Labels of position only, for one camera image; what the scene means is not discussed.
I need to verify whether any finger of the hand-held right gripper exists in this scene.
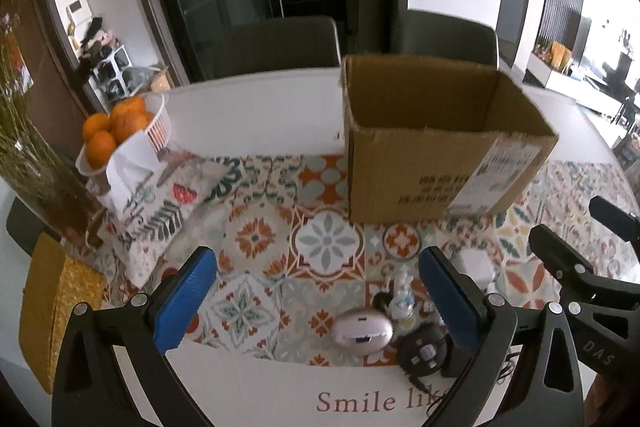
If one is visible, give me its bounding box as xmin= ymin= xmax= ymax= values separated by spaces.
xmin=589 ymin=196 xmax=640 ymax=253
xmin=529 ymin=223 xmax=640 ymax=308

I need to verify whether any pile of dark items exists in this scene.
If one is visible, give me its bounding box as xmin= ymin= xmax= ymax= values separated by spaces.
xmin=77 ymin=17 xmax=123 ymax=58

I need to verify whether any white tile-pattern tablecloth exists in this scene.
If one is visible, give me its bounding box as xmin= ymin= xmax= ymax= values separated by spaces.
xmin=0 ymin=72 xmax=640 ymax=427

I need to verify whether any black cable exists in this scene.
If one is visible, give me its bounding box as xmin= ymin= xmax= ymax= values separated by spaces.
xmin=495 ymin=347 xmax=521 ymax=388

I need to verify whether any black round gadget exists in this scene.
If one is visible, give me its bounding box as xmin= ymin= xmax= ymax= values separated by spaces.
xmin=398 ymin=324 xmax=453 ymax=378

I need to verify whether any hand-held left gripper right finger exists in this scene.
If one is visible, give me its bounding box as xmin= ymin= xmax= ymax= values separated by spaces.
xmin=418 ymin=246 xmax=583 ymax=427

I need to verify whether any dark grey bag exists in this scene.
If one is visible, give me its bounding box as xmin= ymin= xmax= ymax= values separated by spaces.
xmin=122 ymin=67 xmax=156 ymax=90

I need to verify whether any small clear bottle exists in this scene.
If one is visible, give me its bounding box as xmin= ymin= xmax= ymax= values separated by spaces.
xmin=391 ymin=274 xmax=416 ymax=320

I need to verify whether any brown cardboard box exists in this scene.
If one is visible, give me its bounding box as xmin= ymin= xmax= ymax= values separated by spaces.
xmin=341 ymin=54 xmax=559 ymax=224

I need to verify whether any white cube shelf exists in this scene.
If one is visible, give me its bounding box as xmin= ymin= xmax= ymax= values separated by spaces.
xmin=87 ymin=44 xmax=133 ymax=105

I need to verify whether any yellow paper bag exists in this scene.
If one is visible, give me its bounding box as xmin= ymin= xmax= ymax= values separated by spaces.
xmin=550 ymin=43 xmax=572 ymax=70

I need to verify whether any dark dining chair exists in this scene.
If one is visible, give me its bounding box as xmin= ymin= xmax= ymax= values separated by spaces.
xmin=6 ymin=197 xmax=51 ymax=258
xmin=205 ymin=16 xmax=343 ymax=82
xmin=395 ymin=9 xmax=501 ymax=70

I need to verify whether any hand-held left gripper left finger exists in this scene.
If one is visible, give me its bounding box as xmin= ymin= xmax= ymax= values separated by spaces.
xmin=51 ymin=246 xmax=218 ymax=427

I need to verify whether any leaf-print fabric tissue box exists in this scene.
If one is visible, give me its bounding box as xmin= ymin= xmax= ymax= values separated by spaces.
xmin=97 ymin=154 xmax=236 ymax=290

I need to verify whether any white tissue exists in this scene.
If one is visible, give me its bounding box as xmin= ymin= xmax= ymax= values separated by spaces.
xmin=106 ymin=132 xmax=168 ymax=212

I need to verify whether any dried flower bunch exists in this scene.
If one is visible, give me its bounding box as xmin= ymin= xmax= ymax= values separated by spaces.
xmin=0 ymin=0 xmax=66 ymax=188

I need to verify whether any person's right forearm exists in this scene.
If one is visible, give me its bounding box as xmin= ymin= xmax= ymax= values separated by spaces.
xmin=582 ymin=372 xmax=608 ymax=427

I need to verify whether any white oval case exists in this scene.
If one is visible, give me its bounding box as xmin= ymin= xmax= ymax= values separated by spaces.
xmin=332 ymin=307 xmax=396 ymax=352

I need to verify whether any white plastic fruit basket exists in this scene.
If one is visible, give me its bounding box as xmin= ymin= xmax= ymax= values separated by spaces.
xmin=76 ymin=93 xmax=172 ymax=178

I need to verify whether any white tv cabinet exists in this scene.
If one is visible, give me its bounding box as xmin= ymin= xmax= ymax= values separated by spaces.
xmin=522 ymin=52 xmax=626 ymax=112

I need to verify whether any small floor cardboard box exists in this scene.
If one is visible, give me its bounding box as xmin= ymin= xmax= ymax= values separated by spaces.
xmin=150 ymin=64 xmax=176 ymax=90

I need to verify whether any white square charger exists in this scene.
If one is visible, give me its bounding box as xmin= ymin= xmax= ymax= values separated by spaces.
xmin=459 ymin=249 xmax=493 ymax=288

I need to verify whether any glass vase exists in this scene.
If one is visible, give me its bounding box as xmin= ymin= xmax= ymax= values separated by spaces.
xmin=0 ymin=127 xmax=104 ymax=238

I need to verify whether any vase with dried flowers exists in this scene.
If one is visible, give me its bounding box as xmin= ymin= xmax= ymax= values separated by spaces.
xmin=0 ymin=0 xmax=101 ymax=148

